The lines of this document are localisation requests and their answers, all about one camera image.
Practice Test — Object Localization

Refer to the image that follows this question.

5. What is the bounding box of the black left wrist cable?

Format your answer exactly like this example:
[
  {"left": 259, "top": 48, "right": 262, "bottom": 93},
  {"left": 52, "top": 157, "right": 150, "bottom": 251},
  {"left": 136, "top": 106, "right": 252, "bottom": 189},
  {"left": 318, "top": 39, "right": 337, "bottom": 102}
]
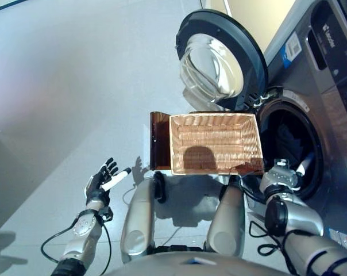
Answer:
[{"left": 40, "top": 217, "right": 113, "bottom": 276}]

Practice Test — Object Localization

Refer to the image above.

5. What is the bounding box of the left silver robot leg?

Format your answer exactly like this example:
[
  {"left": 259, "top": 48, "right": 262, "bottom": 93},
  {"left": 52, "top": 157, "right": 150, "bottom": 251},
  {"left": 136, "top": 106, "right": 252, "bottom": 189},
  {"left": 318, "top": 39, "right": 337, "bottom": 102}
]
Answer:
[{"left": 120, "top": 171, "right": 167, "bottom": 264}]

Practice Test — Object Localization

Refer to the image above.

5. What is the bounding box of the silver robot leg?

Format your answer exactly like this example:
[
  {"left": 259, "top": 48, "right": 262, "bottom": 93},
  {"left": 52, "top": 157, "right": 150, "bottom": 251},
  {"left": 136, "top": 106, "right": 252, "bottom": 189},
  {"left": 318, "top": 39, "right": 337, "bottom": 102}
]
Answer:
[
  {"left": 120, "top": 171, "right": 167, "bottom": 264},
  {"left": 203, "top": 175, "right": 246, "bottom": 258}
]

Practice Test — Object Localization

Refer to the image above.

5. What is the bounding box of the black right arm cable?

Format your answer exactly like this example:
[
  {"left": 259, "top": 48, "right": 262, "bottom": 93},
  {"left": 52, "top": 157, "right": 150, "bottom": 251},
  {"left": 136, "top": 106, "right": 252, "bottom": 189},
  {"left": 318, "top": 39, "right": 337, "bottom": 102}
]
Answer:
[{"left": 239, "top": 178, "right": 299, "bottom": 276}]

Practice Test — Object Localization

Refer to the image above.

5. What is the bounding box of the round glass washing machine door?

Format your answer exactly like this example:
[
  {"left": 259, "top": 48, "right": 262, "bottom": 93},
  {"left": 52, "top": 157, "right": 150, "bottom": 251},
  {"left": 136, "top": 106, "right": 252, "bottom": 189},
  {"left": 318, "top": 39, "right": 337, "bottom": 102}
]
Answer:
[{"left": 175, "top": 9, "right": 269, "bottom": 112}]

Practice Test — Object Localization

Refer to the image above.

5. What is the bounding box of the grey front-load washing machine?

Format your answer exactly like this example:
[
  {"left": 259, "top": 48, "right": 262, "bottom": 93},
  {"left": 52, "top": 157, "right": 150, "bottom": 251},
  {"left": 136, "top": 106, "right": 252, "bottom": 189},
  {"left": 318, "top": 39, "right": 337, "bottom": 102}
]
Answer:
[{"left": 242, "top": 0, "right": 347, "bottom": 259}]

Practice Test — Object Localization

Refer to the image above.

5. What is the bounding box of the colourful instruction sticker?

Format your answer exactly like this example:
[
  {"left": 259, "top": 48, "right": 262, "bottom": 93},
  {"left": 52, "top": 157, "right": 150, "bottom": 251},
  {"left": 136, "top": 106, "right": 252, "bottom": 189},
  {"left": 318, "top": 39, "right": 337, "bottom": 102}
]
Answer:
[{"left": 327, "top": 227, "right": 347, "bottom": 255}]

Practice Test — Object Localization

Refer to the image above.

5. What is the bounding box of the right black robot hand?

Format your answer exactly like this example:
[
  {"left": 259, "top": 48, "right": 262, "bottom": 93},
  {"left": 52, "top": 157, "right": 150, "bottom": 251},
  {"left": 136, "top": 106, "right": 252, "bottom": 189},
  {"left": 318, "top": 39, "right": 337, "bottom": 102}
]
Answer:
[{"left": 295, "top": 152, "right": 317, "bottom": 177}]

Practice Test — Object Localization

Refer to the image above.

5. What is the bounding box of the white counter cabinet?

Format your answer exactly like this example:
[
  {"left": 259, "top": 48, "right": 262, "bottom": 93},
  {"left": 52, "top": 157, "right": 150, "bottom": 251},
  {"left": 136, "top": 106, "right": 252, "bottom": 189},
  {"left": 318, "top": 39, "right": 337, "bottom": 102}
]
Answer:
[{"left": 199, "top": 0, "right": 298, "bottom": 54}]

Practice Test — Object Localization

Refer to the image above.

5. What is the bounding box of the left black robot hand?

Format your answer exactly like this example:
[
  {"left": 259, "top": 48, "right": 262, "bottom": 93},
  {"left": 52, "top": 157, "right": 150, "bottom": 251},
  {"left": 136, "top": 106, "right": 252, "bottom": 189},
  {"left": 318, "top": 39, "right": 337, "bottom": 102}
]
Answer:
[{"left": 84, "top": 157, "right": 133, "bottom": 208}]

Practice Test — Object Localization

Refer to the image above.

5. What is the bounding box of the grey robot torso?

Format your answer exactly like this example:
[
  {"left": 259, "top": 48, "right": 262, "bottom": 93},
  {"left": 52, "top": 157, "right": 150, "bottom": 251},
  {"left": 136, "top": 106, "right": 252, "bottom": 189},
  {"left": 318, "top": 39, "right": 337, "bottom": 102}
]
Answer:
[{"left": 101, "top": 251, "right": 283, "bottom": 276}]

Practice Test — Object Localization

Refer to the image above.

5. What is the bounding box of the blue white energy label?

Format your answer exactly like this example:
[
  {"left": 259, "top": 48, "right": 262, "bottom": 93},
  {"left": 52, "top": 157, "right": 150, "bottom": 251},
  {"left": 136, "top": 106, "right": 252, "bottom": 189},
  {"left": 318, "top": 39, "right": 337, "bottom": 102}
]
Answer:
[{"left": 279, "top": 31, "right": 303, "bottom": 69}]

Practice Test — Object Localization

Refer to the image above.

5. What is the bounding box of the rectangular wicker laundry basket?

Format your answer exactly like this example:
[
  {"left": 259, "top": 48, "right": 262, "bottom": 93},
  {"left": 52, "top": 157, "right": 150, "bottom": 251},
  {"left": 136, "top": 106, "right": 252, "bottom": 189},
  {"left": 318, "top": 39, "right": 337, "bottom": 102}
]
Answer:
[{"left": 169, "top": 113, "right": 265, "bottom": 175}]

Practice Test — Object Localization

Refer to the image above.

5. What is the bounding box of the glossy brown wooden stool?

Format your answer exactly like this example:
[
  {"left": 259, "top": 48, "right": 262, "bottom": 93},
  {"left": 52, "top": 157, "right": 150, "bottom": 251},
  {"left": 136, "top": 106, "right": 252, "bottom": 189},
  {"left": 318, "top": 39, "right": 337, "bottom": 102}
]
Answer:
[{"left": 149, "top": 111, "right": 172, "bottom": 171}]

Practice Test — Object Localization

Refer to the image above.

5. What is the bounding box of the right silver robot leg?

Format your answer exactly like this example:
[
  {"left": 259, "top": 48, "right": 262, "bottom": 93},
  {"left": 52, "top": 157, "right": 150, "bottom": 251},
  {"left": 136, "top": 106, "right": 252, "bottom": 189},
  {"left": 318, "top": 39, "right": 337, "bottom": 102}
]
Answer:
[{"left": 203, "top": 175, "right": 246, "bottom": 258}]

